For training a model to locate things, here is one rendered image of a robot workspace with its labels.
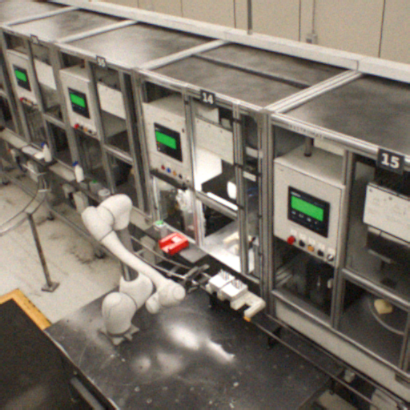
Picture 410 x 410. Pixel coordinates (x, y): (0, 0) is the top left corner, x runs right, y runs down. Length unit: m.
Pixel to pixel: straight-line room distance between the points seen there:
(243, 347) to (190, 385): 0.40
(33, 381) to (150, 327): 1.18
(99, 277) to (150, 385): 2.04
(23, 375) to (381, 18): 5.00
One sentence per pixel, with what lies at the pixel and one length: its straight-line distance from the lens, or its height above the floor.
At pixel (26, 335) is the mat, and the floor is 0.01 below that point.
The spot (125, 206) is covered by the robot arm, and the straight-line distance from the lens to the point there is 3.09.
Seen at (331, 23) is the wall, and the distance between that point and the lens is 6.88.
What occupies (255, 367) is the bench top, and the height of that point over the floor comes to 0.68.
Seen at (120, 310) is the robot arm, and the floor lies 0.90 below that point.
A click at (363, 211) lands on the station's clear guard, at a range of 2.54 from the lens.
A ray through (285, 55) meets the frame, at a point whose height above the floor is 2.01.
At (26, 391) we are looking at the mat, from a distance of 4.24.
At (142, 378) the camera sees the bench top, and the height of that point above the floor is 0.68.
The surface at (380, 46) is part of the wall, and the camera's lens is 6.56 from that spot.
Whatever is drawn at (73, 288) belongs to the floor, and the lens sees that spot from 4.96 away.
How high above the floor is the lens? 3.07
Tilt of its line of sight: 32 degrees down
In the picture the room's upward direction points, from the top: 4 degrees counter-clockwise
